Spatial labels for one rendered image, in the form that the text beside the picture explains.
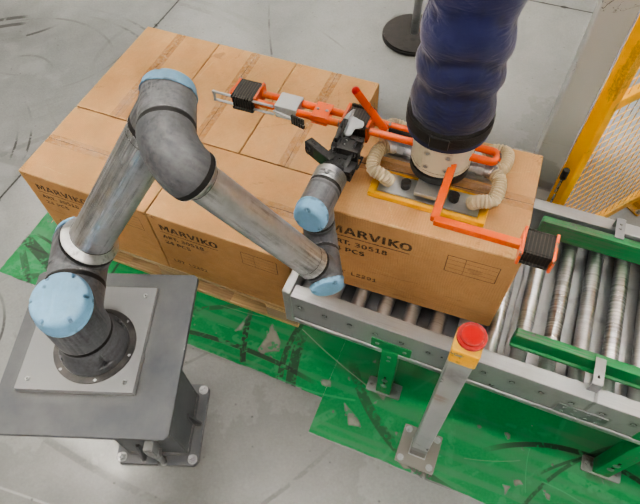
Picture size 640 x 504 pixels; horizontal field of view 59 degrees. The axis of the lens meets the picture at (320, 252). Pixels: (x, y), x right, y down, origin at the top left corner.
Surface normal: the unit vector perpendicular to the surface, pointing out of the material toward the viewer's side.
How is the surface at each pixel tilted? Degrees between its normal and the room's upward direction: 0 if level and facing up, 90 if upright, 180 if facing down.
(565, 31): 0
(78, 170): 0
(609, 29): 90
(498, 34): 76
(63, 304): 4
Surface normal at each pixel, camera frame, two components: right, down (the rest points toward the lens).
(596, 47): -0.37, 0.79
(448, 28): -0.66, 0.49
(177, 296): -0.03, -0.55
